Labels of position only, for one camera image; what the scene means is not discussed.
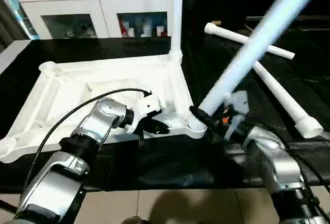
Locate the white plastic table leg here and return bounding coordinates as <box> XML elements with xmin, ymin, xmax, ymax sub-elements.
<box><xmin>204</xmin><ymin>22</ymin><xmax>296</xmax><ymax>60</ymax></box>
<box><xmin>253</xmin><ymin>59</ymin><xmax>324</xmax><ymax>140</ymax></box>
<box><xmin>188</xmin><ymin>0</ymin><xmax>330</xmax><ymax>132</ymax></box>
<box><xmin>172</xmin><ymin>0</ymin><xmax>184</xmax><ymax>62</ymax></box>

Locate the white plastic table top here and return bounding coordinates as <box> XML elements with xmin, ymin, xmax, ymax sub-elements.
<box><xmin>0</xmin><ymin>50</ymin><xmax>208</xmax><ymax>164</ymax></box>

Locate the black work mat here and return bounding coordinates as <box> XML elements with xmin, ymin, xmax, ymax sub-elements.
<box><xmin>0</xmin><ymin>32</ymin><xmax>330</xmax><ymax>193</ymax></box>

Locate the white bottle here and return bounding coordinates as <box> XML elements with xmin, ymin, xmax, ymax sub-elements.
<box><xmin>143</xmin><ymin>21</ymin><xmax>153</xmax><ymax>37</ymax></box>

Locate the red bottle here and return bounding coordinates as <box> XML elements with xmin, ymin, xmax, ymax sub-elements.
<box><xmin>120</xmin><ymin>19</ymin><xmax>129</xmax><ymax>37</ymax></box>

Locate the white glass door cabinet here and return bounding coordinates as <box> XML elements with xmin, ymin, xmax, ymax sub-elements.
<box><xmin>18</xmin><ymin>0</ymin><xmax>175</xmax><ymax>39</ymax></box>

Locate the white side table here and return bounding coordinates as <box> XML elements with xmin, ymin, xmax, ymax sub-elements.
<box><xmin>0</xmin><ymin>39</ymin><xmax>32</xmax><ymax>75</ymax></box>

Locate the cyan plastic item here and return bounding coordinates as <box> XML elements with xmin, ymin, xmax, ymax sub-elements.
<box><xmin>0</xmin><ymin>0</ymin><xmax>34</xmax><ymax>39</ymax></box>

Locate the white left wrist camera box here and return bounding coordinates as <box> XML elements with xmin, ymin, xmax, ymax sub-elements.
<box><xmin>126</xmin><ymin>93</ymin><xmax>163</xmax><ymax>134</ymax></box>

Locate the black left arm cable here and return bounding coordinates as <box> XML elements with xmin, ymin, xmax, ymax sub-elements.
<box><xmin>18</xmin><ymin>88</ymin><xmax>153</xmax><ymax>209</ymax></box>

